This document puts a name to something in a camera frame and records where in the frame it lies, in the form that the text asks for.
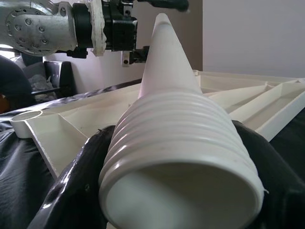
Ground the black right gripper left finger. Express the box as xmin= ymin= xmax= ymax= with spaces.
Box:
xmin=28 ymin=124 xmax=118 ymax=229

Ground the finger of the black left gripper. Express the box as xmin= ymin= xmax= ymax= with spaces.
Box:
xmin=137 ymin=0 xmax=191 ymax=12

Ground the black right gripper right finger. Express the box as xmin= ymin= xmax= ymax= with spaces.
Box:
xmin=233 ymin=118 xmax=305 ymax=229

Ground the white plastic table leg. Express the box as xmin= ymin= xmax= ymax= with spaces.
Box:
xmin=98 ymin=13 xmax=269 ymax=229

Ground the white plastic table top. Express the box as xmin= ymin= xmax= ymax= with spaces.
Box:
xmin=9 ymin=69 xmax=305 ymax=179

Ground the black chair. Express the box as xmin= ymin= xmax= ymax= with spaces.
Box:
xmin=43 ymin=61 xmax=77 ymax=99

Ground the grey cloth pile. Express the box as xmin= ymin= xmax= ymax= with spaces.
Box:
xmin=23 ymin=65 xmax=60 ymax=98

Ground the person in dark clothes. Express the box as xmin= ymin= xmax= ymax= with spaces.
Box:
xmin=0 ymin=55 xmax=36 ymax=115

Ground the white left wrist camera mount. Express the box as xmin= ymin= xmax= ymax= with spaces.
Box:
xmin=88 ymin=0 xmax=108 ymax=57

